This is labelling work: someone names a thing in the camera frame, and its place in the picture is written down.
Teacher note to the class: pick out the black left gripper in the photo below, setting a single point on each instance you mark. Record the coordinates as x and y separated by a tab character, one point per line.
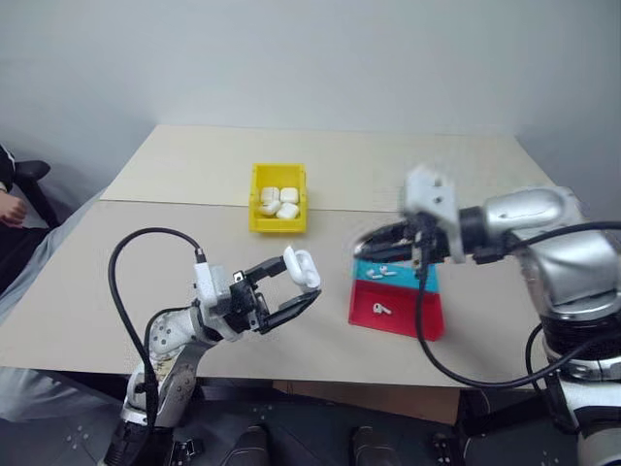
245	310

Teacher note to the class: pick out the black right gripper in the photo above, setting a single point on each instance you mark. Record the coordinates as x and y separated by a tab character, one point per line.
436	242

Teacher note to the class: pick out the white earbud case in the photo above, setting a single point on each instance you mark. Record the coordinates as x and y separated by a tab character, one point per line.
310	277
288	211
289	194
267	209
269	193

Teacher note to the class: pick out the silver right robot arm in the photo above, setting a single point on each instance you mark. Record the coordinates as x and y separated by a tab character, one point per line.
572	252

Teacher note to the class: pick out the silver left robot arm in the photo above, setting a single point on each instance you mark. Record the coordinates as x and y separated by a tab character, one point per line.
179	374

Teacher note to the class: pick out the bystander black sleeved forearm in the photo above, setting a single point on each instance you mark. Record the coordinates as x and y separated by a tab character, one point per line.
5	167

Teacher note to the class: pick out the yellow plastic bin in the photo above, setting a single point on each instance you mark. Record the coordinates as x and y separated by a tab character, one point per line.
259	223

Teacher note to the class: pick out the closed white earbud case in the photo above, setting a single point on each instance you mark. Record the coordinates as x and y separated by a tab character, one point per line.
269	193
288	211
289	194
267	209

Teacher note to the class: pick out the bystander bare hand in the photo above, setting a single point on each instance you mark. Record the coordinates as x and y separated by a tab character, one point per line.
12	209

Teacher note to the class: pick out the white earbud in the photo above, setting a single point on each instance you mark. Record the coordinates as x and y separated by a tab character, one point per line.
374	275
388	271
382	309

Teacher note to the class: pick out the teal plastic tray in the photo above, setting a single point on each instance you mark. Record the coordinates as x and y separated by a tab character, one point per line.
427	284

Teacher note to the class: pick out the red plastic tray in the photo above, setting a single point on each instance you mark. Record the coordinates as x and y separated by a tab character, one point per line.
412	315

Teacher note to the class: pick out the dark rounded shape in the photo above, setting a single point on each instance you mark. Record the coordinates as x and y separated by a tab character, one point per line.
369	445
251	445

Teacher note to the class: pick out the bystander black trouser leg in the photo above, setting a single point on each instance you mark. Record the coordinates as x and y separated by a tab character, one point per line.
17	252

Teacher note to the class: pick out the black chair armrest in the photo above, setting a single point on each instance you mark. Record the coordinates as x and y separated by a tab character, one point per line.
34	175

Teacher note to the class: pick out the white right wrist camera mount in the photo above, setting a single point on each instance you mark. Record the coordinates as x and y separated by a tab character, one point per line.
432	194

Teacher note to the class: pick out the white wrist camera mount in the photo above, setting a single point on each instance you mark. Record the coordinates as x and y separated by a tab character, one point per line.
432	194
206	286

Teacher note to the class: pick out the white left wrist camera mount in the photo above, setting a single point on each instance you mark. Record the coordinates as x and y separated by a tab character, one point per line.
206	286

